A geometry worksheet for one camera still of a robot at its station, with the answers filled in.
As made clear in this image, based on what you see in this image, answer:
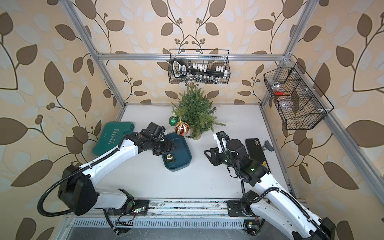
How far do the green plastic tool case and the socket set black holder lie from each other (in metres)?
0.52

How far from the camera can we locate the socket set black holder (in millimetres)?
837

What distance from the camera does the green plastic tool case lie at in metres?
0.95
